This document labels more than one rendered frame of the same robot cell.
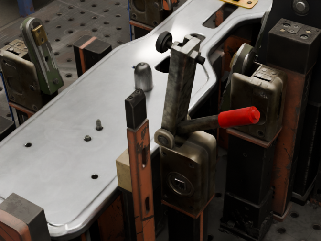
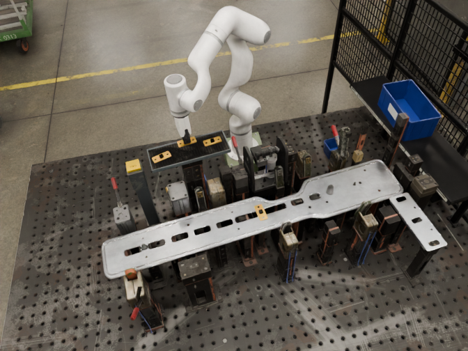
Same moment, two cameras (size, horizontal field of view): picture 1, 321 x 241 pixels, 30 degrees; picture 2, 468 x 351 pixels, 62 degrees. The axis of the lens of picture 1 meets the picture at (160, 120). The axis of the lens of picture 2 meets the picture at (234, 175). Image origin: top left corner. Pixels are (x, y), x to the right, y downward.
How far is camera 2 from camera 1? 213 cm
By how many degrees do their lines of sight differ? 82
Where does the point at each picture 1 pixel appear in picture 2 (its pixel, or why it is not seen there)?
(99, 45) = (330, 224)
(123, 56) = (326, 209)
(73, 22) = not seen: outside the picture
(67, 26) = not seen: outside the picture
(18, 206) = (403, 115)
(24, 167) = (384, 183)
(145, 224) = not seen: hidden behind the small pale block
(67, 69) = (310, 326)
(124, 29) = (258, 340)
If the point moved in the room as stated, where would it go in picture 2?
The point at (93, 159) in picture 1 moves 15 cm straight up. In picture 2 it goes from (362, 175) to (369, 154)
